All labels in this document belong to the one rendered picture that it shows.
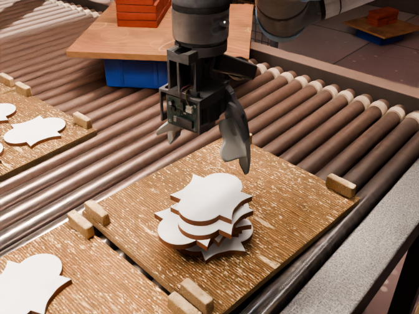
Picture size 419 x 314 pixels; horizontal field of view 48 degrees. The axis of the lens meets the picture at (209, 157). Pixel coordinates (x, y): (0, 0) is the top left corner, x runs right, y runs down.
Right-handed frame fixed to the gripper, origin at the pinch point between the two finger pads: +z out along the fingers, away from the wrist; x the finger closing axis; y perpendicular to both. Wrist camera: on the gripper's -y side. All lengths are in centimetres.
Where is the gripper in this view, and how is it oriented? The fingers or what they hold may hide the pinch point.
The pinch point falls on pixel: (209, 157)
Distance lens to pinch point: 75.6
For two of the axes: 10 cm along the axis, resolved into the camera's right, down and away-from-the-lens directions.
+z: 0.0, 8.4, 5.5
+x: 8.1, 3.2, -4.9
